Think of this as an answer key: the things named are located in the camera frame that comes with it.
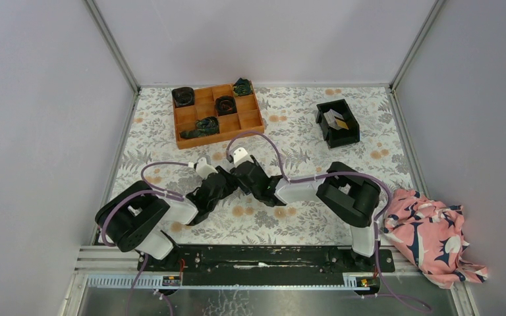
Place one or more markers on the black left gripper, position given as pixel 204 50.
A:
pixel 230 184

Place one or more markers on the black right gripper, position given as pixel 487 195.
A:
pixel 257 164

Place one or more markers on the black plastic card bin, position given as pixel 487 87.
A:
pixel 337 138

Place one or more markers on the gold credit card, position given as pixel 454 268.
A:
pixel 340 124

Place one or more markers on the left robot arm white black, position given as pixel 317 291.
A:
pixel 129 220

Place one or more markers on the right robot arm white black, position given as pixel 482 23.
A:
pixel 352 196

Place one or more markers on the stack of cards in bin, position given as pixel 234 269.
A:
pixel 330 117

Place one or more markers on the orange wooden compartment tray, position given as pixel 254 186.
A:
pixel 248 116

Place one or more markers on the green rolled belt front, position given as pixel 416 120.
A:
pixel 204 127

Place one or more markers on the floral table mat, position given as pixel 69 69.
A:
pixel 306 166

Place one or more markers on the black rolled belt centre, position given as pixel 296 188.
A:
pixel 225 105

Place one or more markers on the green rolled belt top-right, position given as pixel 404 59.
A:
pixel 242 87

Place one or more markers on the black rolled belt top-left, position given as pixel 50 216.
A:
pixel 183 97

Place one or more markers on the pink patterned cloth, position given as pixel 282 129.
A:
pixel 430 235

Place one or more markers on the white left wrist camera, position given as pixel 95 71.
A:
pixel 202 168

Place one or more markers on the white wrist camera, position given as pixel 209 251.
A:
pixel 202 168
pixel 240 156

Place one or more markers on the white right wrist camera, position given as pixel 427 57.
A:
pixel 240 156

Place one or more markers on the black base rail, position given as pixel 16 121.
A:
pixel 225 265

